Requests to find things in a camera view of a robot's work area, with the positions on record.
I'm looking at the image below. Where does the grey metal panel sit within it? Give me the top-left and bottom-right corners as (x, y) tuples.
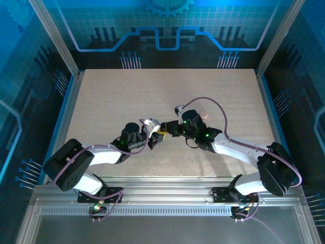
(15, 198), (322, 244)

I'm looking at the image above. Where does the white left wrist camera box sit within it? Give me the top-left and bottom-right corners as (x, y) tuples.
(139, 117), (161, 139)

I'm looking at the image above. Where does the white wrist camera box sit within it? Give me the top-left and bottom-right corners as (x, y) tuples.
(139, 117), (161, 139)
(174, 105), (186, 125)

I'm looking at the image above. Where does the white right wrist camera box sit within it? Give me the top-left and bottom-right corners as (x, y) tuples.
(174, 105), (186, 125)

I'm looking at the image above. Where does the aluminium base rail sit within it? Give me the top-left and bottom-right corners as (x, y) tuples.
(32, 176), (305, 205)

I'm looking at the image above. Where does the aluminium table side rail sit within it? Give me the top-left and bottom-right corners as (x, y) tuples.
(255, 70), (294, 185)
(42, 70), (84, 185)

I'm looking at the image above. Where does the grey slotted cable duct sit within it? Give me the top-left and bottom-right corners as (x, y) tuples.
(40, 207), (233, 217)

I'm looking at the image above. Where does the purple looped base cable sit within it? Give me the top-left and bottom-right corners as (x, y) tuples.
(232, 193), (283, 244)
(88, 189), (124, 222)

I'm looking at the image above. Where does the aluminium frame post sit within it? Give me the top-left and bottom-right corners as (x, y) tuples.
(255, 0), (307, 77)
(27, 0), (82, 77)

